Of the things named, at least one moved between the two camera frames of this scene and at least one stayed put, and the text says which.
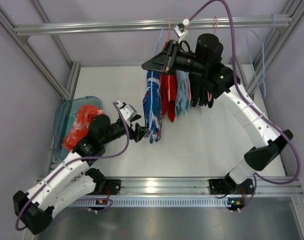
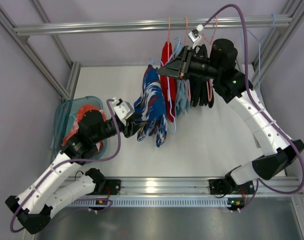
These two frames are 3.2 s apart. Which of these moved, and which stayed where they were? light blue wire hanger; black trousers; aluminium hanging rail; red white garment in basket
Moved: light blue wire hanger
Stayed: black trousers; red white garment in basket; aluminium hanging rail
